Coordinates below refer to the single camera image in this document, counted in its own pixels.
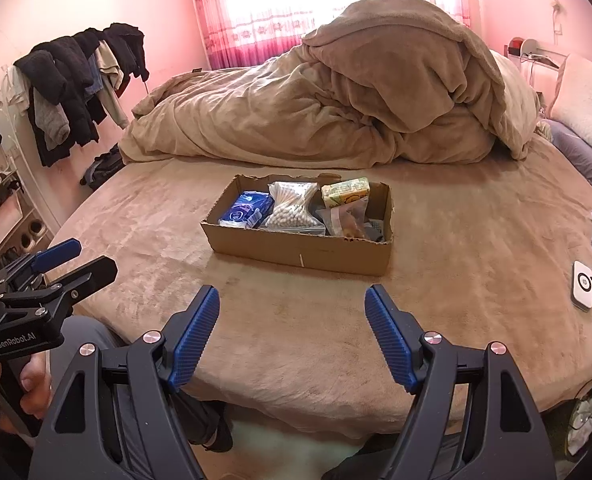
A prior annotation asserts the cardboard box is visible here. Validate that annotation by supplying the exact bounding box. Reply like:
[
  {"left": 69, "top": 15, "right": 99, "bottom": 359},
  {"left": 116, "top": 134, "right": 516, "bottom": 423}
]
[{"left": 200, "top": 174, "right": 394, "bottom": 277}]

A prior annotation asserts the black fleece jacket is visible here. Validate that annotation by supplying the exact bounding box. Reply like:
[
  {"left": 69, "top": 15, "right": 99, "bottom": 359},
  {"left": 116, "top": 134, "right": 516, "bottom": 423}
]
[{"left": 13, "top": 35, "right": 102, "bottom": 168}]

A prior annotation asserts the purple pillow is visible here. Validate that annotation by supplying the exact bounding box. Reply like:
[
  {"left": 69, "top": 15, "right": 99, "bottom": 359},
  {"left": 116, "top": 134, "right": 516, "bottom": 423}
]
[{"left": 540, "top": 119, "right": 592, "bottom": 196}]

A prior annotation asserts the white shoes pair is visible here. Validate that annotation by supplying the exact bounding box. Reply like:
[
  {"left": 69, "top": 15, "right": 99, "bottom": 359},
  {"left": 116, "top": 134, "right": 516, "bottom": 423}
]
[{"left": 20, "top": 220, "right": 48, "bottom": 252}]

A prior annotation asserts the headboard shelf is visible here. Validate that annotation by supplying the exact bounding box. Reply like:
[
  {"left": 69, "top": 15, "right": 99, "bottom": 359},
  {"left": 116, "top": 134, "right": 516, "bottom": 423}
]
[{"left": 506, "top": 45, "right": 570, "bottom": 69}]

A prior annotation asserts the person's left black shoe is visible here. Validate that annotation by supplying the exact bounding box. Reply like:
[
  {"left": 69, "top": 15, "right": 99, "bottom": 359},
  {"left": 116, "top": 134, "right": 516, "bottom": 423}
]
[{"left": 186, "top": 395, "right": 235, "bottom": 453}]

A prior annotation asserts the white square charger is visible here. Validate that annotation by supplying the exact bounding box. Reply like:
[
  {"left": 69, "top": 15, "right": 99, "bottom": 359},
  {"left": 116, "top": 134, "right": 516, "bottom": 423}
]
[{"left": 570, "top": 260, "right": 592, "bottom": 314}]

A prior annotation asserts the pink curtain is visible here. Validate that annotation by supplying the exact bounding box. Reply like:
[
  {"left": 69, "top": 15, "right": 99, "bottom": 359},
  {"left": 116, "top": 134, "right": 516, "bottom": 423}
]
[{"left": 186, "top": 0, "right": 471, "bottom": 68}]

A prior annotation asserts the dark backpack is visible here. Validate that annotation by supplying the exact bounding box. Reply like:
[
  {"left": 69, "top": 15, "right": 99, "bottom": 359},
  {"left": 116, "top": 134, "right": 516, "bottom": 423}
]
[{"left": 80, "top": 144, "right": 127, "bottom": 191}]

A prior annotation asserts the beige duvet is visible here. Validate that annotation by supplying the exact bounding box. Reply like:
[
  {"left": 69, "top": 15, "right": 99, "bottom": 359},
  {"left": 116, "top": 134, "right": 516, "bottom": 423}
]
[{"left": 118, "top": 0, "right": 544, "bottom": 168}]

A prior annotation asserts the clear zip bag of snacks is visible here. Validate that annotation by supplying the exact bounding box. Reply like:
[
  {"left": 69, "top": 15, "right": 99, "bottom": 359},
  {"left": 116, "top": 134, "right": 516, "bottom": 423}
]
[{"left": 321, "top": 195, "right": 371, "bottom": 239}]

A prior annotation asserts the white shoe rack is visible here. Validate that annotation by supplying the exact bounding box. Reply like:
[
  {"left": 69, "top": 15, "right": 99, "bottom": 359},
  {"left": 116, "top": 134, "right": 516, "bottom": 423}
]
[{"left": 0, "top": 170, "right": 55, "bottom": 281}]

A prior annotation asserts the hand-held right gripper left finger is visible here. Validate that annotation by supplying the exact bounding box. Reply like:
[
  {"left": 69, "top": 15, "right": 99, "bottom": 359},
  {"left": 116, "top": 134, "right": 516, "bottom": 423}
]
[{"left": 31, "top": 284, "right": 221, "bottom": 480}]

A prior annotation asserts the blue denim garment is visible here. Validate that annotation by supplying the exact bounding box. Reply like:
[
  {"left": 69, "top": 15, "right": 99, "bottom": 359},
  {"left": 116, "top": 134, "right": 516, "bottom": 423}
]
[{"left": 83, "top": 55, "right": 102, "bottom": 96}]

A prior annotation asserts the grey sweatshirt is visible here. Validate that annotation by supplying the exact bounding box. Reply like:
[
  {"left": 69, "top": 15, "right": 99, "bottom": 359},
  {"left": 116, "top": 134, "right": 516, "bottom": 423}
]
[{"left": 33, "top": 87, "right": 72, "bottom": 151}]

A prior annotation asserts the white embroidered pillow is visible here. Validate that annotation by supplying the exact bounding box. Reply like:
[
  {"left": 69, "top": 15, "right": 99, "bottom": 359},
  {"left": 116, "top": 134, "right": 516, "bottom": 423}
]
[{"left": 548, "top": 52, "right": 592, "bottom": 168}]

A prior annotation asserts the blue tissue packet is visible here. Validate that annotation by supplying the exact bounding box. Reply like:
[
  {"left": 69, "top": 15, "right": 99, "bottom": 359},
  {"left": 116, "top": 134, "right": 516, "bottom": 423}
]
[{"left": 219, "top": 191, "right": 275, "bottom": 228}]

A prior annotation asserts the bag of cotton swabs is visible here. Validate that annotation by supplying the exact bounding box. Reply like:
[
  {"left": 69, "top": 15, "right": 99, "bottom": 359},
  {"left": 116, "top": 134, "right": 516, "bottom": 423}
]
[{"left": 259, "top": 181, "right": 327, "bottom": 235}]

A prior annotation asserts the green yellow carton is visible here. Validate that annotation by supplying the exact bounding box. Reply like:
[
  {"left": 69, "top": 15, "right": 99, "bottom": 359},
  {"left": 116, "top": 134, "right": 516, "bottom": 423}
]
[{"left": 321, "top": 177, "right": 371, "bottom": 209}]

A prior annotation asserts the beige shirt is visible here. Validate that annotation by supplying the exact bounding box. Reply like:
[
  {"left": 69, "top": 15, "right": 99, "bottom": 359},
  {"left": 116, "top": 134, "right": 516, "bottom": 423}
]
[{"left": 93, "top": 40, "right": 132, "bottom": 128}]

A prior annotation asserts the person's right leg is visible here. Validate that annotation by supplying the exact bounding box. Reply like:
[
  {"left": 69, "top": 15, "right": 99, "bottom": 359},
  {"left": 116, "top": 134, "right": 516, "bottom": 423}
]
[{"left": 321, "top": 430, "right": 419, "bottom": 480}]

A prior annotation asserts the person's left hand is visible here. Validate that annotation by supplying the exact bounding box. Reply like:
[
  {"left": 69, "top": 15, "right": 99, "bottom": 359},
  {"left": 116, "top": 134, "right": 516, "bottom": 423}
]
[{"left": 0, "top": 354, "right": 53, "bottom": 433}]

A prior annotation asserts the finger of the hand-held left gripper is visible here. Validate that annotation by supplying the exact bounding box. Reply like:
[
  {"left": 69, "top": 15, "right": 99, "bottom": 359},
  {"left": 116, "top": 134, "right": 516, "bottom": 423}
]
[
  {"left": 31, "top": 239, "right": 83, "bottom": 273},
  {"left": 38, "top": 256, "right": 118, "bottom": 309}
]

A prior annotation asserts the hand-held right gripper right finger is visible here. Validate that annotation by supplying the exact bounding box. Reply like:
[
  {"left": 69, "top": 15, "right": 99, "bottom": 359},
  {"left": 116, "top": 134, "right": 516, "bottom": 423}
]
[{"left": 365, "top": 284, "right": 559, "bottom": 480}]

